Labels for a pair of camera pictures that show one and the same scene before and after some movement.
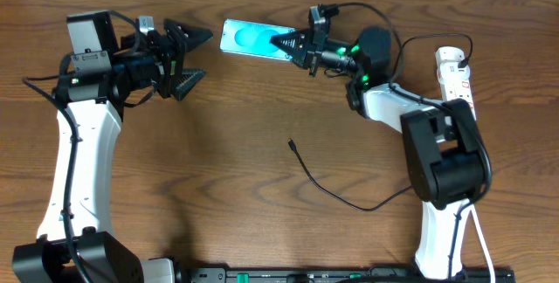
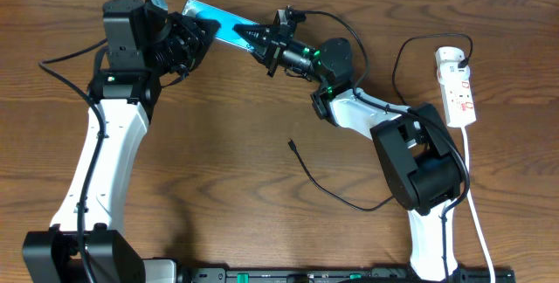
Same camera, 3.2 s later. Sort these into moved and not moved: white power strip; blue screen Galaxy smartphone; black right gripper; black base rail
Moved: black right gripper; blue screen Galaxy smartphone
Not moved: black base rail; white power strip
